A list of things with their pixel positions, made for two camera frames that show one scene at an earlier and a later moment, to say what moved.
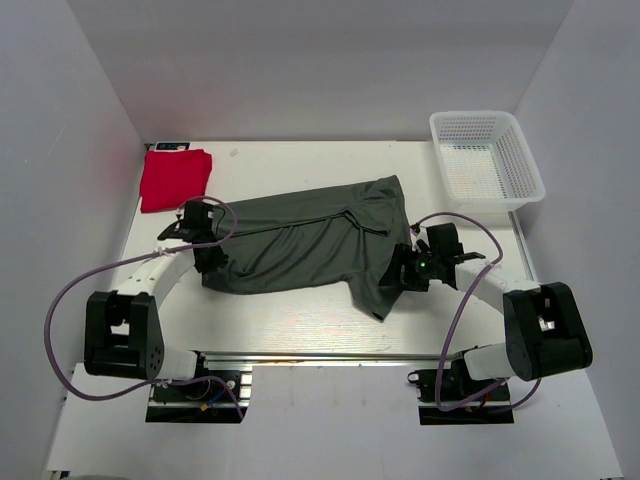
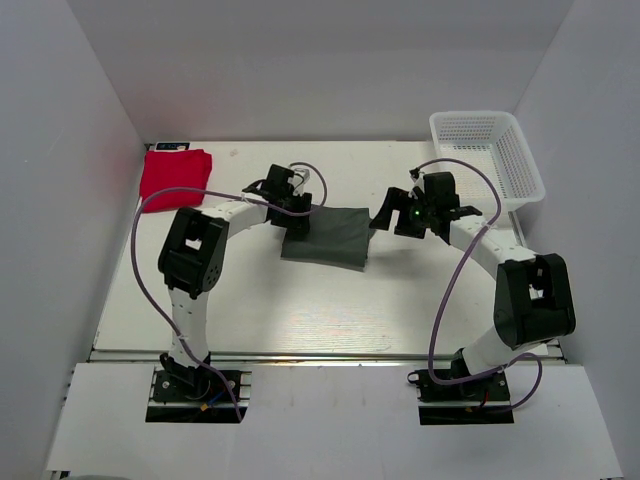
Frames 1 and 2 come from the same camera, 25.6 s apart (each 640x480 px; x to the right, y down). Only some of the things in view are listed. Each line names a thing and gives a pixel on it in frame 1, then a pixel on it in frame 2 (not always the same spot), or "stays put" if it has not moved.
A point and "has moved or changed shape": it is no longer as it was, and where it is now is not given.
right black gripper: [405, 254] to [394, 200]
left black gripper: [220, 260] to [297, 223]
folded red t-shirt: [169, 178] stays put
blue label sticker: [172, 146] stays put
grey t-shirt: [336, 237] has moved or changed shape
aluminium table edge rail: [329, 358] stays put
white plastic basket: [487, 164] stays put
